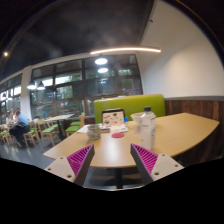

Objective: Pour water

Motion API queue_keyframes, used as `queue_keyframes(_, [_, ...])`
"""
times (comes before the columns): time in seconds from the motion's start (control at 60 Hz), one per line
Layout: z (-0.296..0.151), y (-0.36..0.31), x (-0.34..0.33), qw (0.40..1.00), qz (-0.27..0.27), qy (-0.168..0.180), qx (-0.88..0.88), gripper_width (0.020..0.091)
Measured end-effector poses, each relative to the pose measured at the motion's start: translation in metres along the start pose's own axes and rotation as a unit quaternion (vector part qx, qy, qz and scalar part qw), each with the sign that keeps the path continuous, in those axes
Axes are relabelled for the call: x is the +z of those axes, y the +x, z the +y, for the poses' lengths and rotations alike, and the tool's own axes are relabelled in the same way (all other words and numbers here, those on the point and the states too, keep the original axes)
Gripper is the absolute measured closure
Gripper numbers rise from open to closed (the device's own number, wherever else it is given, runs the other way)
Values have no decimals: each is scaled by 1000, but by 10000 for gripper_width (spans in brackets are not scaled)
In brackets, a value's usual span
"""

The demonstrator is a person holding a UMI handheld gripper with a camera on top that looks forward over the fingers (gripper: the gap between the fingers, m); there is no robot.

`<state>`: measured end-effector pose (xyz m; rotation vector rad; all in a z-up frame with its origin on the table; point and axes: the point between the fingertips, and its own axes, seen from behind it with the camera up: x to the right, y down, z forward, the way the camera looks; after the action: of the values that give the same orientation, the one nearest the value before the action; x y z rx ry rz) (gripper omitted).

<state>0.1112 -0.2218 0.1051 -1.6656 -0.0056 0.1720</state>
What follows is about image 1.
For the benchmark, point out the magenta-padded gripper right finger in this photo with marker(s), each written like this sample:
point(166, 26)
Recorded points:
point(163, 165)

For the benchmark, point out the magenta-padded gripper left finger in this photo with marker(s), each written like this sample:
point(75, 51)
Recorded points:
point(63, 166)

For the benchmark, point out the clear plastic bottle black cap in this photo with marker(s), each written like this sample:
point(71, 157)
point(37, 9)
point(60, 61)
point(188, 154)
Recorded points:
point(147, 130)

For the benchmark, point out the wooden chairs with green seats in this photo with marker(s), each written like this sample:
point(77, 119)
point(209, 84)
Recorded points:
point(50, 130)

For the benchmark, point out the light wooden dining table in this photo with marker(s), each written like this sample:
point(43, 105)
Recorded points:
point(59, 117)

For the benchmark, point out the flat round red coaster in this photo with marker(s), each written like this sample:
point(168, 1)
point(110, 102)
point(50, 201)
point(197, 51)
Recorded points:
point(117, 135)

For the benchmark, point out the small blue-capped container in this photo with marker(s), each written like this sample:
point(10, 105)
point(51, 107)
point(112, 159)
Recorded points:
point(126, 120)

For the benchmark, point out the person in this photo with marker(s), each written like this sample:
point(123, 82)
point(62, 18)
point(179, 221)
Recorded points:
point(21, 125)
point(9, 118)

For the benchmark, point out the green upholstered bench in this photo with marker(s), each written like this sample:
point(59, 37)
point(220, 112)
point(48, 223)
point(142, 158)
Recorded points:
point(133, 104)

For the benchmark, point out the black tablet with pictures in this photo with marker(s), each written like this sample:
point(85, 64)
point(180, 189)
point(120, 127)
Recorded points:
point(113, 117)

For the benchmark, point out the black cone pendant lamp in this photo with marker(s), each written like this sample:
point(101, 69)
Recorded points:
point(41, 86)
point(31, 85)

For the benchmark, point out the round white pendant lamp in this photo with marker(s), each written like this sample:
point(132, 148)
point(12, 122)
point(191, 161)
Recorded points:
point(101, 61)
point(103, 70)

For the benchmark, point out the long curved ceiling light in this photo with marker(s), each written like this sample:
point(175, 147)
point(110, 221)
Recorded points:
point(126, 50)

